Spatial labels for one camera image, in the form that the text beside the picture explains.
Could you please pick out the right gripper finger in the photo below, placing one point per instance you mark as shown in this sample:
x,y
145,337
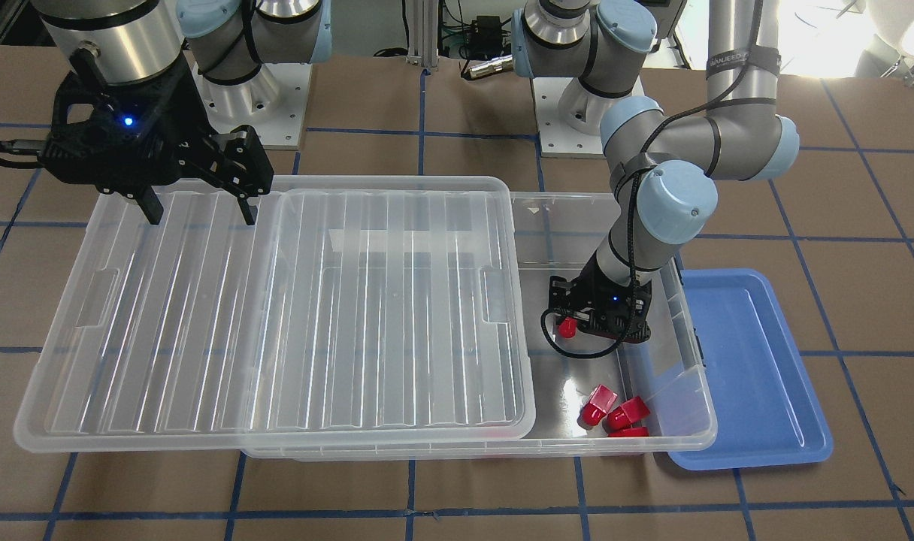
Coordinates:
x,y
151,206
248,208

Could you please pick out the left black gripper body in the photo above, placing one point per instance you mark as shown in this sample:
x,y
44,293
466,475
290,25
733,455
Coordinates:
x,y
561,294

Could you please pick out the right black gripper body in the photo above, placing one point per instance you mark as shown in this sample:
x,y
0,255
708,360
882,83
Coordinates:
x,y
184,126

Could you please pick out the clear plastic box lid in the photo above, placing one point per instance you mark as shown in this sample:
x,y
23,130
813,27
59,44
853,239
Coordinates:
x,y
357,311

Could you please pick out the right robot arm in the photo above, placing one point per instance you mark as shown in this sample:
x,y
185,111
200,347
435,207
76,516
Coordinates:
x,y
229,41

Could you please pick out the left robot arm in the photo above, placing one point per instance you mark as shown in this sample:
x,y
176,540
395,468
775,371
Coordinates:
x,y
663,167

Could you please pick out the clear plastic storage box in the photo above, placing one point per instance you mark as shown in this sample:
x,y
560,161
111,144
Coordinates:
x,y
555,234

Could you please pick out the blue plastic tray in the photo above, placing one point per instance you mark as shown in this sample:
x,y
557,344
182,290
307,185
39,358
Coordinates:
x,y
767,410

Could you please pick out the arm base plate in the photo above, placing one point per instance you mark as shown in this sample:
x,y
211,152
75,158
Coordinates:
x,y
569,118
274,102

